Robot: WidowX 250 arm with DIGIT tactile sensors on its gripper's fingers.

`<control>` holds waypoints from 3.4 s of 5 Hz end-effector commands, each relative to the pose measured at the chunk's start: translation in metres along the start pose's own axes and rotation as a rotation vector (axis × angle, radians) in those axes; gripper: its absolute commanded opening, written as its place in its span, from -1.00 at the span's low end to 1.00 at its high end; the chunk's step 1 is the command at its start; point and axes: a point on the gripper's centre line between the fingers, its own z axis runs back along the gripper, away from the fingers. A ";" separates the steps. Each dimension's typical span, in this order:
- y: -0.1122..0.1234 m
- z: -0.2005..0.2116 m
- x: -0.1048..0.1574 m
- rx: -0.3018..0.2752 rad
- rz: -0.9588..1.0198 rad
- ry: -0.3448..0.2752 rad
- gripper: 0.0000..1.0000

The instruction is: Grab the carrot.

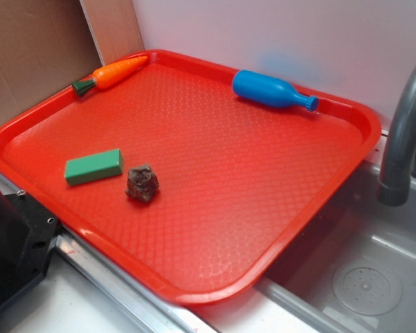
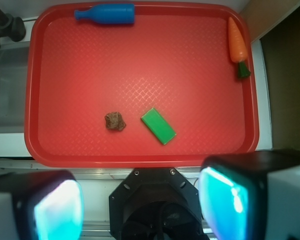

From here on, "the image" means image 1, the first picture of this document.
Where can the grey toy sink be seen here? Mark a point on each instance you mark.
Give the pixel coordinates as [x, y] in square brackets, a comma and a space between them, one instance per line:
[352, 269]

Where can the orange toy carrot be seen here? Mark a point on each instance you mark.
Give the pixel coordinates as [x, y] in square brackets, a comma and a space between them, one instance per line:
[109, 75]

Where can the red plastic tray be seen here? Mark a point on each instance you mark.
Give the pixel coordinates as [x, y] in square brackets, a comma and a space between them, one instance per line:
[238, 181]

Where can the green rectangular block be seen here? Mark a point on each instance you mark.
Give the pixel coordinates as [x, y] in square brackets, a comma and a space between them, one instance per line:
[94, 167]

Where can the blue toy bottle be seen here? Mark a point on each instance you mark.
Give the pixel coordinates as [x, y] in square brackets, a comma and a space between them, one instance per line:
[270, 91]

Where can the brown cardboard panel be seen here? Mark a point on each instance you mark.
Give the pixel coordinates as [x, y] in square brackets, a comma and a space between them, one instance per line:
[45, 45]

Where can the grey sink faucet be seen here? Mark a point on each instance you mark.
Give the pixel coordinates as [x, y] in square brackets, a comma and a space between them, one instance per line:
[399, 158]

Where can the brown rock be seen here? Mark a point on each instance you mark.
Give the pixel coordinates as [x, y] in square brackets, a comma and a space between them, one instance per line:
[142, 183]

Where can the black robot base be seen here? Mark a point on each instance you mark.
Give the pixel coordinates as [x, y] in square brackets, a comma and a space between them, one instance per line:
[27, 237]

